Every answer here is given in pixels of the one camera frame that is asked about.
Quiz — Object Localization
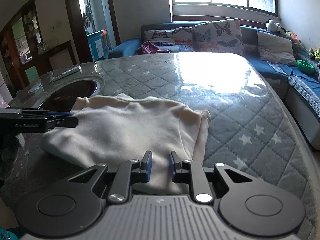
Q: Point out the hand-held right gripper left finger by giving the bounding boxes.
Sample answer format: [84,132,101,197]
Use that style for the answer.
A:
[67,150,153,204]

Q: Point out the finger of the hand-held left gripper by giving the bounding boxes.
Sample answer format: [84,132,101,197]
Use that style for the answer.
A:
[46,116,79,130]
[47,111,73,118]

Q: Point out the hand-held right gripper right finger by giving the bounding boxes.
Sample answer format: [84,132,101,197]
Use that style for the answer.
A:
[169,150,253,204]

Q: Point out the cream fleece garment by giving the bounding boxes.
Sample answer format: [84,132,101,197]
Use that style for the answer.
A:
[40,93,211,196]

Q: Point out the hanging clothes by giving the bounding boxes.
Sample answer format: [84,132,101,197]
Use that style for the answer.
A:
[82,5,92,28]

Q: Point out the round black induction cooktop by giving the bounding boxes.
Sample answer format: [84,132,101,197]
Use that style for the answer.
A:
[37,76,105,113]

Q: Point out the grey remote control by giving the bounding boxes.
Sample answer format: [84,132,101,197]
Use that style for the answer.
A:
[51,65,82,81]

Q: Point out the green board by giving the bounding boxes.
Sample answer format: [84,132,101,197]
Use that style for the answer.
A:
[25,66,38,83]

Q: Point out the blue cabinet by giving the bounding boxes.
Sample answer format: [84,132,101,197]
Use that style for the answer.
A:
[86,29,108,59]

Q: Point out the grey quilted star tablecloth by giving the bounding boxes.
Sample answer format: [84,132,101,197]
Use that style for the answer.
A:
[0,52,320,240]

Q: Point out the blue corner sofa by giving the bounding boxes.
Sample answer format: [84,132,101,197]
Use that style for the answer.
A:
[107,21,320,150]

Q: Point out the wooden display cabinet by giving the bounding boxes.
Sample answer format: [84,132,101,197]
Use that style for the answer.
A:
[0,0,44,93]

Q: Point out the pink cloth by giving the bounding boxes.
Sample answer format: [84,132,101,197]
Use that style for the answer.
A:
[136,41,160,55]

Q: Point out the teal object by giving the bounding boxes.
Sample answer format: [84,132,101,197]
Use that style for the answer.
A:
[0,226,19,240]

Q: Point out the long butterfly print pillow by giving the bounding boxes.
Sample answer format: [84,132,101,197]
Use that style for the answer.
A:
[143,28,195,53]

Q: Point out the square butterfly print pillow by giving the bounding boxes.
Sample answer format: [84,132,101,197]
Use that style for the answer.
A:
[193,18,245,56]

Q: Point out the blue sofa cover cloth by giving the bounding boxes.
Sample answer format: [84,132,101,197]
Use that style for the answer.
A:
[266,61,320,90]

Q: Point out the grey pillow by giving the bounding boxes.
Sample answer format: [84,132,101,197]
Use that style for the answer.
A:
[257,31,297,67]

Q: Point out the green plastic bowl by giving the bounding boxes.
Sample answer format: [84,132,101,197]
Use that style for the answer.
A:
[297,60,315,73]

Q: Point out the panda plush toy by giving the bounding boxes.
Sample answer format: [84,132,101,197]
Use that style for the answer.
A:
[265,19,286,34]

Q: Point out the colourful plastic toys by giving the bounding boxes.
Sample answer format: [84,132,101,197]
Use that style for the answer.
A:
[285,31,302,44]

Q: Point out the brown and green plush toys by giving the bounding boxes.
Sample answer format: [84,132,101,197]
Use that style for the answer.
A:
[309,47,320,62]

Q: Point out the dark wooden door frame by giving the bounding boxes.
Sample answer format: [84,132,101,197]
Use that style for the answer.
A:
[62,0,120,63]

